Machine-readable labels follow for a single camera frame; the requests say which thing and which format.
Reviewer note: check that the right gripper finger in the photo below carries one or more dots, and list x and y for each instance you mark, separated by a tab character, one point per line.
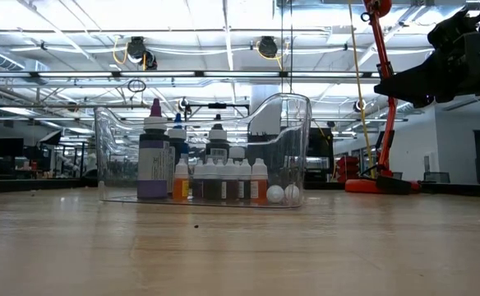
416	80
404	98

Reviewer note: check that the small maroon dye bottle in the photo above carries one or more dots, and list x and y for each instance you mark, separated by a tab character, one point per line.
232	190

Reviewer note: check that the small brown dye bottle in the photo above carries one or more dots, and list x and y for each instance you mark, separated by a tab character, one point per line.
212	190

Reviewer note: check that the small blue dye bottle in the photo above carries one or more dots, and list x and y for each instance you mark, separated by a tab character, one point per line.
198	189

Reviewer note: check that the large blue-capped dye bottle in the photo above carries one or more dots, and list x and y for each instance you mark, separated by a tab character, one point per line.
177	141

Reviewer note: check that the clear plastic bin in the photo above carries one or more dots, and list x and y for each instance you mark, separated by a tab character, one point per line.
116	181

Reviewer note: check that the small black ceiling reel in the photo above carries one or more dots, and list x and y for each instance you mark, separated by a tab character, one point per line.
182	104
359	105

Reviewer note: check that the red stacked stools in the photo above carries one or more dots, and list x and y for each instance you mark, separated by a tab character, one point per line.
348	168

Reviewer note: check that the black computer monitor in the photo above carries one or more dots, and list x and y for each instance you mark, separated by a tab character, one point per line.
322	144
7	147

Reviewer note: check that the white dome-shaped device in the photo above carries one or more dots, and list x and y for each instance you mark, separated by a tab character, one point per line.
236	153

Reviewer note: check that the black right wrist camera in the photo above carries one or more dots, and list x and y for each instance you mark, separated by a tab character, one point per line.
477	55

